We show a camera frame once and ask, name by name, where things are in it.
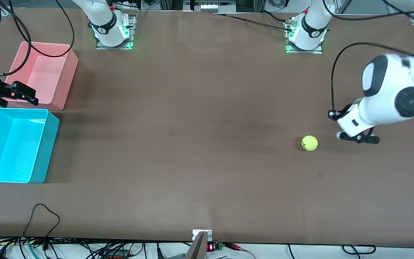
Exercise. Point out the yellow tennis ball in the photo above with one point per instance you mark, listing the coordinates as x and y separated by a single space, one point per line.
309 143

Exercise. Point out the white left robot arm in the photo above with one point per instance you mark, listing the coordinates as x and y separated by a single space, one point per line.
386 86

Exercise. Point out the pink plastic bin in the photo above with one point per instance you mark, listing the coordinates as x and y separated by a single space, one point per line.
49 75

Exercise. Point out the blue plastic bin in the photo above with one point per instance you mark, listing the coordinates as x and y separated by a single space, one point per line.
16 151

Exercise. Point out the red LED display module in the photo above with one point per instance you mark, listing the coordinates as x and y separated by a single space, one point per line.
214 247

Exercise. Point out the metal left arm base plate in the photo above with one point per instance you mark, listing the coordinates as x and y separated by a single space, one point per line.
318 51

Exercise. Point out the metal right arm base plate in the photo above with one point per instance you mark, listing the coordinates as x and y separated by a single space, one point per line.
132 36

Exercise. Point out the aluminium frame with white light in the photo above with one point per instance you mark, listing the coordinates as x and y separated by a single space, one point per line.
210 5

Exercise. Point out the grey front camera bracket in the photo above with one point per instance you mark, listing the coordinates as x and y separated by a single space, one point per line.
199 246

